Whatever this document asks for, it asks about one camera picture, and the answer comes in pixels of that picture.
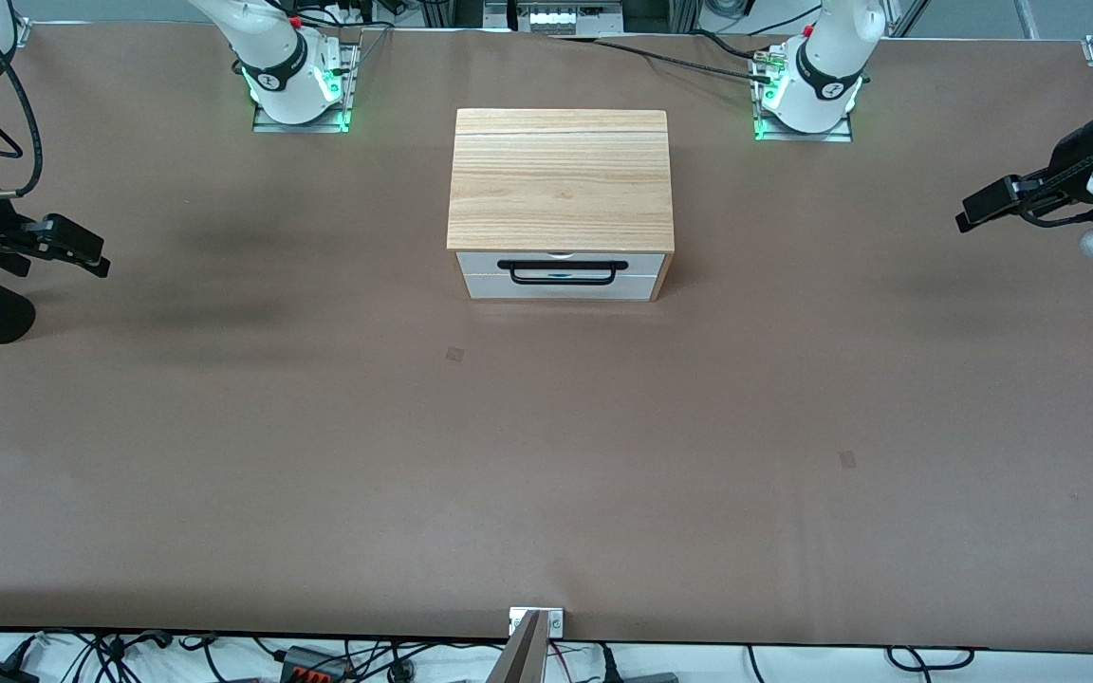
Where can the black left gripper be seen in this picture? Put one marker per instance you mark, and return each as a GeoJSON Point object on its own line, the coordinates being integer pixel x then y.
{"type": "Point", "coordinates": [1071, 159]}

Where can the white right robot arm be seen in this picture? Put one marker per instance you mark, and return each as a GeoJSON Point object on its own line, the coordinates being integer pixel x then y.
{"type": "Point", "coordinates": [286, 81]}

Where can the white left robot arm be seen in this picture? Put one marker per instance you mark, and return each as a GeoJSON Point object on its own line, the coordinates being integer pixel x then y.
{"type": "Point", "coordinates": [822, 85]}

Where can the wooden drawer cabinet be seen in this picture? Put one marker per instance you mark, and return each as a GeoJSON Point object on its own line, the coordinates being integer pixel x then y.
{"type": "Point", "coordinates": [556, 180]}

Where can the black and orange connector box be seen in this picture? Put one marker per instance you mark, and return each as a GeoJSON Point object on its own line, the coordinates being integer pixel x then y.
{"type": "Point", "coordinates": [314, 664]}

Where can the white power strip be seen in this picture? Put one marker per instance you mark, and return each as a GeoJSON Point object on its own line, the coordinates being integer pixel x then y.
{"type": "Point", "coordinates": [556, 17]}

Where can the brown table mat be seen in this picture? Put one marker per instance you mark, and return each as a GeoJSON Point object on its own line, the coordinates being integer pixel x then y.
{"type": "Point", "coordinates": [546, 474]}

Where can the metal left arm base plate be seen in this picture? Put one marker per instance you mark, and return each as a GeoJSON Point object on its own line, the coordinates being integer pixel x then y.
{"type": "Point", "coordinates": [841, 136]}

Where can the aluminium frame profile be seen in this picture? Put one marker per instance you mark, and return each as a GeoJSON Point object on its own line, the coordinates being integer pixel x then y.
{"type": "Point", "coordinates": [1028, 17]}
{"type": "Point", "coordinates": [437, 11]}
{"type": "Point", "coordinates": [691, 14]}

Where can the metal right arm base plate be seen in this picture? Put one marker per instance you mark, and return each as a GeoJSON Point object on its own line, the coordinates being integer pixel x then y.
{"type": "Point", "coordinates": [267, 126]}

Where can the silver mounting bracket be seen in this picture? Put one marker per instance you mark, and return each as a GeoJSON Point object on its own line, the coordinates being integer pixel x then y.
{"type": "Point", "coordinates": [556, 623]}

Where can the aluminium camera post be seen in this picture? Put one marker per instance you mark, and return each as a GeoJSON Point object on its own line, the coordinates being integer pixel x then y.
{"type": "Point", "coordinates": [523, 659]}

